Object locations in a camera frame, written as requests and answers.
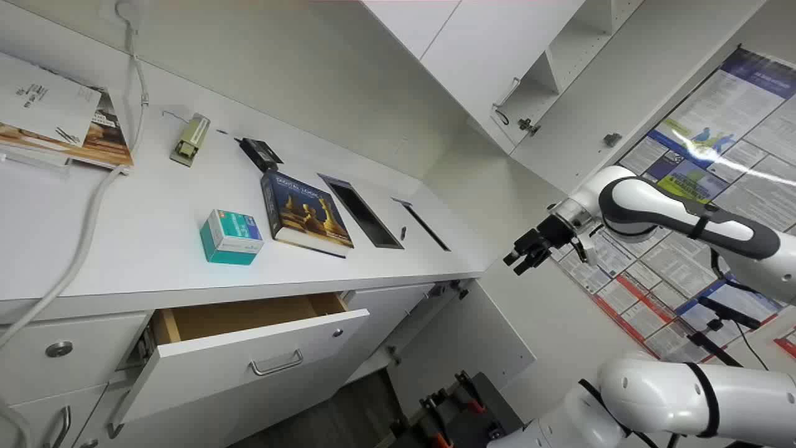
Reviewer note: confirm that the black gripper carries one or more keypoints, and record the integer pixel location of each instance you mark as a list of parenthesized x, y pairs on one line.
[(549, 235)]

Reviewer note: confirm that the white top cabinet door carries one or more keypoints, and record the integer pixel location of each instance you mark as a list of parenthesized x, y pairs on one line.
[(660, 52)]

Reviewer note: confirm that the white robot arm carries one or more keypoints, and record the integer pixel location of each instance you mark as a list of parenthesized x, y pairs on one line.
[(641, 394)]

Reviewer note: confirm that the open lower cabinet door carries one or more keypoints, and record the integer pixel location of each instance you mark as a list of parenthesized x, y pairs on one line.
[(464, 333)]

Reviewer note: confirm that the white upper kitchen cabinet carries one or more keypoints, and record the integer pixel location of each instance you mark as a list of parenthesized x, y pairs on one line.
[(504, 61)]

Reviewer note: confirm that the black red tools on floor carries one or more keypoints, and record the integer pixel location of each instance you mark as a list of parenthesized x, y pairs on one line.
[(468, 413)]

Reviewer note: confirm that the dark blue book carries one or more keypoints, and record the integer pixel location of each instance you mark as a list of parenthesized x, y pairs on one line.
[(304, 214)]

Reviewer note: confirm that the black small device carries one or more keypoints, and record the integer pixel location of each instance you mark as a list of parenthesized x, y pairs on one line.
[(259, 153)]

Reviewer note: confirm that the teal and white box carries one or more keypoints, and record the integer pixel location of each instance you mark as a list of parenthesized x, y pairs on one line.
[(229, 238)]

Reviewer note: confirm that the open white drawer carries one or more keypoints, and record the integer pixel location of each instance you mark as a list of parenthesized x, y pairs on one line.
[(213, 348)]

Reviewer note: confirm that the white drawer with round lock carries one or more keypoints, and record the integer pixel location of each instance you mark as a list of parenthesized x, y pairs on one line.
[(66, 357)]

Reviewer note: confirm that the stack of books and papers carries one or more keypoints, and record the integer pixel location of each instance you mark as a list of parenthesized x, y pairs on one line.
[(54, 121)]

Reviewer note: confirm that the wall poster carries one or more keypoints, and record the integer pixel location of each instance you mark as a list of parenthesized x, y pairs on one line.
[(688, 240)]

